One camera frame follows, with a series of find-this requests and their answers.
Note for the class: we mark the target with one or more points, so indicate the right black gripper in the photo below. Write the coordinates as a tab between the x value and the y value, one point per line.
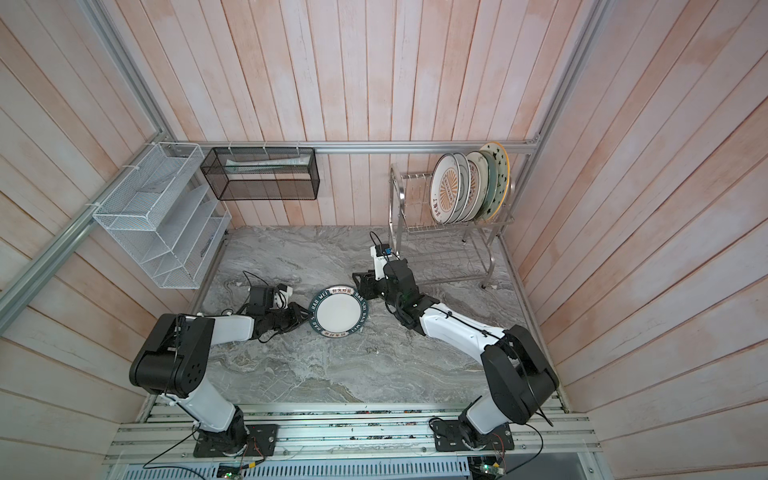
367	288

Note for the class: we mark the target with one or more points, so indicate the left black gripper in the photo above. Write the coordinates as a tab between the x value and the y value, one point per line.
296	317

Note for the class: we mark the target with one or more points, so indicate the green rim lettered plate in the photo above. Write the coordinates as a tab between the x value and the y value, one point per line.
338	311

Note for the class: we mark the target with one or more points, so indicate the small sunburst plate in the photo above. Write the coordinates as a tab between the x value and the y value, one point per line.
444	189

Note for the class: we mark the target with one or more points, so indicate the cream plate with red berries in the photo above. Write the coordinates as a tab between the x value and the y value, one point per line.
482	163

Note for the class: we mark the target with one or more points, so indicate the white star patterned plate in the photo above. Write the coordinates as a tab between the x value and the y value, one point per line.
504	177

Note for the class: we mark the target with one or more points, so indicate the mint green flower plate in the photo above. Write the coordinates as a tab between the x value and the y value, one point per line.
492	183

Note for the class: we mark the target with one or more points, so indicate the white plate green clover outline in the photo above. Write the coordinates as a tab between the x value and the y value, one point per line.
464	184

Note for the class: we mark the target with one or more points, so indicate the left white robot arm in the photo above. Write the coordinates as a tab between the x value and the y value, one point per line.
173	361

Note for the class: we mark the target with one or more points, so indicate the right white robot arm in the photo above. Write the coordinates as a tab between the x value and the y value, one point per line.
520	379

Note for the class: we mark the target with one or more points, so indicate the stainless steel dish rack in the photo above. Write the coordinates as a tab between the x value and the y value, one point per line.
450	253

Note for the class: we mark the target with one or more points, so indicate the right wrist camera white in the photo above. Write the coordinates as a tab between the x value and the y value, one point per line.
381	255

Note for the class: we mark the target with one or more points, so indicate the black wire mesh basket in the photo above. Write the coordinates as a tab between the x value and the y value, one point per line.
262	173

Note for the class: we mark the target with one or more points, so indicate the white wire mesh shelf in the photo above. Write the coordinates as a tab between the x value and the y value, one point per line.
166	220

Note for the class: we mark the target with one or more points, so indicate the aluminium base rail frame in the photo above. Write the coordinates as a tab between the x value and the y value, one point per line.
357	432

